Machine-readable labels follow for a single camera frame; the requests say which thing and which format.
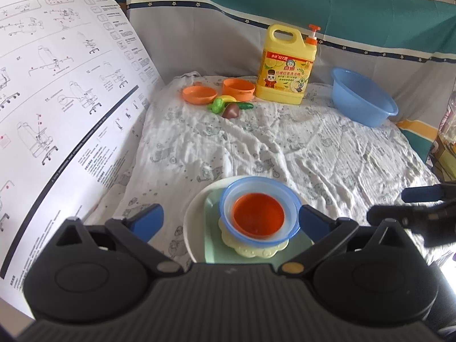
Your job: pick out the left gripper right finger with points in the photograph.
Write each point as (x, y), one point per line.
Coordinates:
(328, 235)

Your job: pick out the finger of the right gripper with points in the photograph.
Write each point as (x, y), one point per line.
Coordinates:
(423, 194)
(406, 215)

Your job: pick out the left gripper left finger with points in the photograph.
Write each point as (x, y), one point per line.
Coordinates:
(133, 235)

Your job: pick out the small yellow scalloped plate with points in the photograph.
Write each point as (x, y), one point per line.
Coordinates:
(248, 251)

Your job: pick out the transparent blue bowl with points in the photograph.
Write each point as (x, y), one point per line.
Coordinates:
(254, 184)

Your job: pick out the dark orange small bowl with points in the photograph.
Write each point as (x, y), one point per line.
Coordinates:
(257, 215)

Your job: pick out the green square plate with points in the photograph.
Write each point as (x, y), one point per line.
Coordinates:
(216, 251)

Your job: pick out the white patterned cloth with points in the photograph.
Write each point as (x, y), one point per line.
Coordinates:
(336, 165)

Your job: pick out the large blue basin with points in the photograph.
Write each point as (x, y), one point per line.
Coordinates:
(361, 99)

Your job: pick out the green toy vegetable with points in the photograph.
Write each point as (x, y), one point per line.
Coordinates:
(217, 106)

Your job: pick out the dark green toy cucumber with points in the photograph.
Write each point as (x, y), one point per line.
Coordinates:
(245, 106)

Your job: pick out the maroon toy fruit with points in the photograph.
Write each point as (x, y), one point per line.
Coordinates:
(231, 111)

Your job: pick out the white instruction sheet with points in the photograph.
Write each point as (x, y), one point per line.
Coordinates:
(76, 82)

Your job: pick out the yellow toy banana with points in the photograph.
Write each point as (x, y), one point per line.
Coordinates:
(227, 99)

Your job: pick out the orange round container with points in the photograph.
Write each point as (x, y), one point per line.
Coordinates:
(241, 90)

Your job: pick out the yellow detergent bottle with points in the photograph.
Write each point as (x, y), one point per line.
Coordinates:
(286, 64)

